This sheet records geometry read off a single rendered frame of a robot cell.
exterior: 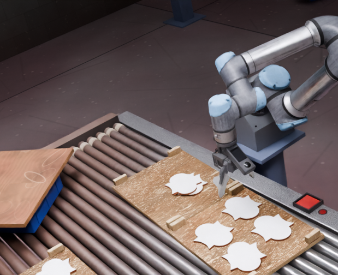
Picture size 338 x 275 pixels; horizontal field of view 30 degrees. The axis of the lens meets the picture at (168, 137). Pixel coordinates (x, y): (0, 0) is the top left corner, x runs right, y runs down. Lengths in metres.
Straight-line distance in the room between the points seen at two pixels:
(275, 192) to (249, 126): 0.39
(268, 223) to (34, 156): 1.07
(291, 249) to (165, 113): 3.08
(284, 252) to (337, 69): 0.64
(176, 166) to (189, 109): 2.44
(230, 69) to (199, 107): 2.91
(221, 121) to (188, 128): 2.69
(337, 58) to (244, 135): 0.67
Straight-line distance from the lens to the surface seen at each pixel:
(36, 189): 2.48
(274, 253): 2.06
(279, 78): 2.49
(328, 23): 2.19
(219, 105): 2.01
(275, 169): 2.78
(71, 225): 2.43
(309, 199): 2.27
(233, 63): 2.10
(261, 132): 2.65
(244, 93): 2.07
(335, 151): 4.21
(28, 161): 2.69
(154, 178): 2.52
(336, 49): 2.18
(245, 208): 2.25
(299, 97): 2.38
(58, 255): 2.28
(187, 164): 2.55
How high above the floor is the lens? 2.31
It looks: 30 degrees down
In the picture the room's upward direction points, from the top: 13 degrees counter-clockwise
